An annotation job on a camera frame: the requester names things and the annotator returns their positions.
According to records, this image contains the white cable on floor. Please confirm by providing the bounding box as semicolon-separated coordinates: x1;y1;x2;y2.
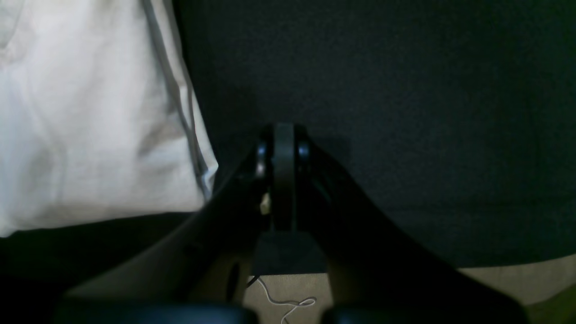
247;275;318;324

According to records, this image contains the cream white T-shirt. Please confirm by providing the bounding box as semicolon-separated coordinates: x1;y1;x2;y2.
0;0;218;238

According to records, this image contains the black table cloth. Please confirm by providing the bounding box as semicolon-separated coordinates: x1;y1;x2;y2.
1;0;575;290

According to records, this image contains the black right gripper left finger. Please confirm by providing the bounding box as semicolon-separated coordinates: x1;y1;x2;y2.
54;124;296;324

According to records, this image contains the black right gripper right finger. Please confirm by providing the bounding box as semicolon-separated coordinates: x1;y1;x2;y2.
295;126;529;324

